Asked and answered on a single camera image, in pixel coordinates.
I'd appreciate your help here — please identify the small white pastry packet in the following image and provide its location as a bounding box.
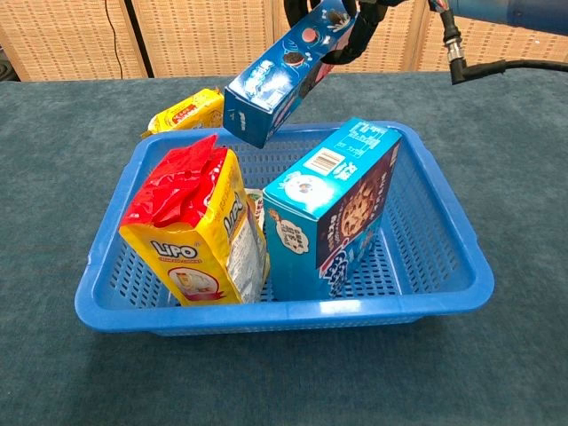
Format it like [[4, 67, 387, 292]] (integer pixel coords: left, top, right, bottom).
[[245, 188, 266, 233]]

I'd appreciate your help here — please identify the teal table cloth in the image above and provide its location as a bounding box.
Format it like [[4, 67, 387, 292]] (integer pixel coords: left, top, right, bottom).
[[0, 70, 568, 426]]

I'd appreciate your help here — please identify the yellow red Lipo bag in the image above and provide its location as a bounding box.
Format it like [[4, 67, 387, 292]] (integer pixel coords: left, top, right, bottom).
[[118, 134, 271, 307]]

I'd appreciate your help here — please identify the thin black hanging cable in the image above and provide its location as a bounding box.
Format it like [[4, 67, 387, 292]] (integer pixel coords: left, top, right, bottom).
[[104, 0, 125, 80]]

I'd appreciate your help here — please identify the small yellow biscuit pack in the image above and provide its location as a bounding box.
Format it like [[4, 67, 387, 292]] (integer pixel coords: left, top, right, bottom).
[[140, 87, 226, 138]]

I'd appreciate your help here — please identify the blue chocolate chip cookie box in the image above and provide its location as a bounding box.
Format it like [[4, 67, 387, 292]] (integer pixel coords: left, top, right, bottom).
[[262, 117, 403, 299]]

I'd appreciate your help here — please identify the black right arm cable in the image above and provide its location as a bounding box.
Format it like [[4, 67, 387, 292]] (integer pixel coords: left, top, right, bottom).
[[438, 7, 568, 86]]

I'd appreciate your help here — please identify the blue perforated plastic basket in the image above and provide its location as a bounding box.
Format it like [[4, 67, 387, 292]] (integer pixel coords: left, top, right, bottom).
[[74, 120, 496, 336]]

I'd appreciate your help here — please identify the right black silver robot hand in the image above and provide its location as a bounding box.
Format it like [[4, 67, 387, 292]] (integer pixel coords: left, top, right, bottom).
[[283, 0, 399, 67]]

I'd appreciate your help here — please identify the bamboo folding screen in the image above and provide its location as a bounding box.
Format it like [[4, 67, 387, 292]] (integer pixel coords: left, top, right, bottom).
[[0, 0, 568, 82]]

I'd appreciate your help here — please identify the blue cookie tube pack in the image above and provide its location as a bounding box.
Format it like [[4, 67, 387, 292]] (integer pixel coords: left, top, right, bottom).
[[223, 0, 359, 150]]

